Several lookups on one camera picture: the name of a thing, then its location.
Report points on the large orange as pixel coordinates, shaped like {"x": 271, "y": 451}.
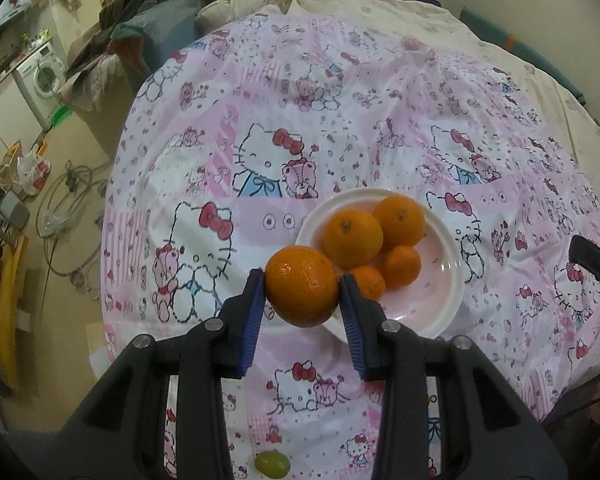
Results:
{"x": 400, "y": 220}
{"x": 352, "y": 240}

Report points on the green grape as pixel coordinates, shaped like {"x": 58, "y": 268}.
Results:
{"x": 272, "y": 464}

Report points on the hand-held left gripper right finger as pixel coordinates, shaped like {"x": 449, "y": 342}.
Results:
{"x": 352, "y": 325}

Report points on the teal mat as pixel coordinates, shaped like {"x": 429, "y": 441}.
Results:
{"x": 485, "y": 27}

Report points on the cream quilt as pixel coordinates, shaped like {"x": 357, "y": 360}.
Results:
{"x": 555, "y": 60}

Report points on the green dustpan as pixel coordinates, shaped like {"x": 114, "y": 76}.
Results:
{"x": 59, "y": 116}

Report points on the grey speaker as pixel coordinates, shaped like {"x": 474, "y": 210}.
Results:
{"x": 14, "y": 210}

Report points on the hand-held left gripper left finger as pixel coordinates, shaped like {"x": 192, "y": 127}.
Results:
{"x": 252, "y": 320}

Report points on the wicker basket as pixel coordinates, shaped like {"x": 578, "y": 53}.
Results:
{"x": 7, "y": 170}

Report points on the white kitchen cabinets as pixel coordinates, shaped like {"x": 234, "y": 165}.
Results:
{"x": 10, "y": 110}

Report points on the pink cartoon printed blanket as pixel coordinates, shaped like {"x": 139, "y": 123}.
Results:
{"x": 330, "y": 110}

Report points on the white washing machine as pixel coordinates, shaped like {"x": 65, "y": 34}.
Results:
{"x": 40, "y": 77}

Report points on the pink white plate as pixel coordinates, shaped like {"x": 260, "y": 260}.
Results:
{"x": 430, "y": 285}

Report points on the grey trouser leg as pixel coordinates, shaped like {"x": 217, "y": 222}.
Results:
{"x": 25, "y": 460}

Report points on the brown couch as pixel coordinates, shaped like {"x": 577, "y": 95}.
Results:
{"x": 110, "y": 125}

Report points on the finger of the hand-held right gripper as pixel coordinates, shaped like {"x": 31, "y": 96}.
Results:
{"x": 597, "y": 260}

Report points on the white red plastic bag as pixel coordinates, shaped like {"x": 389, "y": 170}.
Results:
{"x": 32, "y": 172}

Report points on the small tangerine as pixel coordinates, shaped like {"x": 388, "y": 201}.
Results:
{"x": 369, "y": 282}
{"x": 402, "y": 266}
{"x": 302, "y": 285}

